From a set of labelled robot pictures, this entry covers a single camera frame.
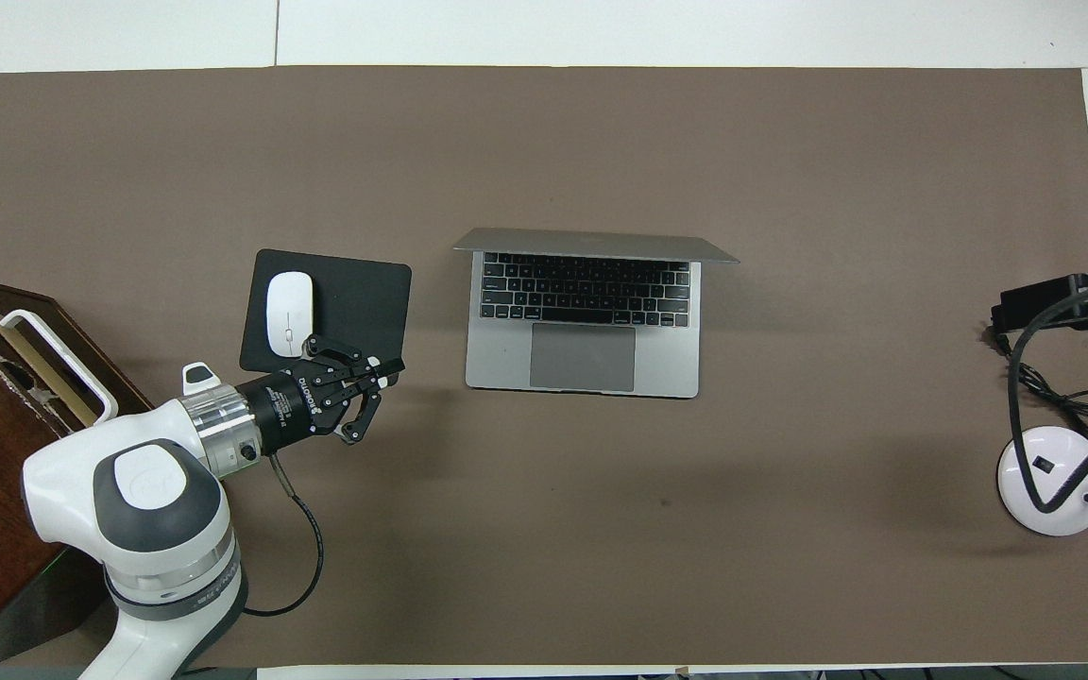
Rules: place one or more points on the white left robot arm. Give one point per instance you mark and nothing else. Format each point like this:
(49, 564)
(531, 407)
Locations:
(157, 529)

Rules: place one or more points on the white computer mouse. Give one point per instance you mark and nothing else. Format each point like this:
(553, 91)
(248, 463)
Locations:
(289, 312)

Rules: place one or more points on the black mouse pad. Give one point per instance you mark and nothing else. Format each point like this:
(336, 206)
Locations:
(355, 302)

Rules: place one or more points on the brown table mat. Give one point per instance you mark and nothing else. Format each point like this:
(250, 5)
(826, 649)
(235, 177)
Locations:
(790, 519)

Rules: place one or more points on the grey laptop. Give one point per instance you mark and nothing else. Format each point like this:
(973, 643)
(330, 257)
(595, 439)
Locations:
(582, 359)

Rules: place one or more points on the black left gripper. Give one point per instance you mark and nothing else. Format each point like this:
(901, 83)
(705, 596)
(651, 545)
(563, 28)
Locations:
(289, 411)

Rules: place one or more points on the white desk lamp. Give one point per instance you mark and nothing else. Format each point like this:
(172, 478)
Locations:
(1059, 444)

